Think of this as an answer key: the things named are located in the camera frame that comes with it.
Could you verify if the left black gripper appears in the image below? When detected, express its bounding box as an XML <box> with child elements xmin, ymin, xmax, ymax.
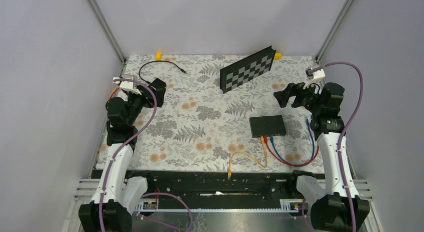
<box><xmin>126</xmin><ymin>84</ymin><xmax>166</xmax><ymax>125</ymax></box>

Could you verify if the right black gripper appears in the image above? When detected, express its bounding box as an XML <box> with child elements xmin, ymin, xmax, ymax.
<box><xmin>272</xmin><ymin>78</ymin><xmax>323</xmax><ymax>114</ymax></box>

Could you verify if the black network switch box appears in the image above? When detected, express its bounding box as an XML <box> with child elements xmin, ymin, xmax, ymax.
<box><xmin>249</xmin><ymin>115</ymin><xmax>287</xmax><ymax>138</ymax></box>

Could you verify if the blue ethernet cable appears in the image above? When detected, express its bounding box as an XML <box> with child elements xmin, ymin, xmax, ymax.
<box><xmin>268</xmin><ymin>118</ymin><xmax>316</xmax><ymax>167</ymax></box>

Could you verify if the red ethernet cable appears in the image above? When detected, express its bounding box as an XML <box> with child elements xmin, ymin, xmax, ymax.
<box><xmin>262</xmin><ymin>136</ymin><xmax>320</xmax><ymax>168</ymax></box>

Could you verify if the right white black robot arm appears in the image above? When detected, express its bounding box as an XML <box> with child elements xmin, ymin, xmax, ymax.
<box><xmin>274</xmin><ymin>83</ymin><xmax>370</xmax><ymax>232</ymax></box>

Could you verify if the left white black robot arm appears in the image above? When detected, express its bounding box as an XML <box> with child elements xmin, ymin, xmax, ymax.
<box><xmin>78</xmin><ymin>76</ymin><xmax>167</xmax><ymax>232</ymax></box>

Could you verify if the left yellow corner clip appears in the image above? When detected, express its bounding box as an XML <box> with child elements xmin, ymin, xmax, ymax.
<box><xmin>155</xmin><ymin>51</ymin><xmax>162</xmax><ymax>61</ymax></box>

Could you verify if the yellow corner clip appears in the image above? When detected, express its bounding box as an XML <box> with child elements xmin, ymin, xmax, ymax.
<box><xmin>274</xmin><ymin>53</ymin><xmax>282</xmax><ymax>60</ymax></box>
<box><xmin>155</xmin><ymin>51</ymin><xmax>162</xmax><ymax>61</ymax></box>

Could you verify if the right yellow corner clip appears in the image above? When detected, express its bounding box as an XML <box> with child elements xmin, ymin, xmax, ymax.
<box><xmin>274</xmin><ymin>53</ymin><xmax>282</xmax><ymax>60</ymax></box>

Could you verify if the floral patterned table mat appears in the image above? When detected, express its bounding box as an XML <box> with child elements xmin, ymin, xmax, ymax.
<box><xmin>125</xmin><ymin>55</ymin><xmax>324</xmax><ymax>173</ymax></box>

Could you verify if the black white checkerboard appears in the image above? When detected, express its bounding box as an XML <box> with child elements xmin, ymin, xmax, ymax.
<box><xmin>219</xmin><ymin>46</ymin><xmax>276</xmax><ymax>94</ymax></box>

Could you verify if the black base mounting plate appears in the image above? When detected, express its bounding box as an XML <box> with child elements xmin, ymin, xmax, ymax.
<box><xmin>124</xmin><ymin>170</ymin><xmax>324</xmax><ymax>210</ymax></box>

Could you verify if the black thin cable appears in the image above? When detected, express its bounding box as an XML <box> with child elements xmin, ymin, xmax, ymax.
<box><xmin>138</xmin><ymin>60</ymin><xmax>188</xmax><ymax>84</ymax></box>

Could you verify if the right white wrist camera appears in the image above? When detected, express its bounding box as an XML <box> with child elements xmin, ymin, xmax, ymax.
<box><xmin>303</xmin><ymin>67</ymin><xmax>326</xmax><ymax>89</ymax></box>

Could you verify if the yellow ethernet cable on switch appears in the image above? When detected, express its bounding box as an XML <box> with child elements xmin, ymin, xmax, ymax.
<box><xmin>227</xmin><ymin>136</ymin><xmax>269</xmax><ymax>178</ymax></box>

